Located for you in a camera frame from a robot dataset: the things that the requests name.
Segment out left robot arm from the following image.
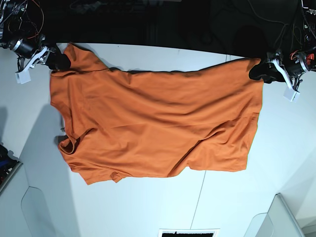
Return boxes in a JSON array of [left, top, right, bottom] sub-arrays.
[[249, 0, 316, 94]]

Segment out orange t-shirt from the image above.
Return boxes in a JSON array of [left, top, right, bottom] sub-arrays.
[[50, 44, 263, 185]]

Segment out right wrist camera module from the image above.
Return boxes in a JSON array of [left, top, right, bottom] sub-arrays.
[[15, 71, 31, 84]]

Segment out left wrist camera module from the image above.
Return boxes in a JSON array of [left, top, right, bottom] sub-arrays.
[[283, 87, 300, 102]]

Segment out clear plastic bin left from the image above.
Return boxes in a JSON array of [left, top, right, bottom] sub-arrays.
[[0, 163, 49, 237]]

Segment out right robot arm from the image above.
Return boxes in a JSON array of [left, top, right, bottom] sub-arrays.
[[0, 0, 71, 73]]

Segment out black and white marker card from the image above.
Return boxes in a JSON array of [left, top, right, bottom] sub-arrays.
[[158, 229, 220, 237]]

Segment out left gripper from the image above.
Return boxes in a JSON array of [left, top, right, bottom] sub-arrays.
[[249, 50, 309, 92]]

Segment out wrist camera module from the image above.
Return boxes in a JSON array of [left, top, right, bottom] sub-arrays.
[[283, 87, 300, 102], [15, 71, 31, 84]]

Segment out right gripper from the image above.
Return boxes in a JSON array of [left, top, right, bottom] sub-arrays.
[[9, 34, 71, 73]]

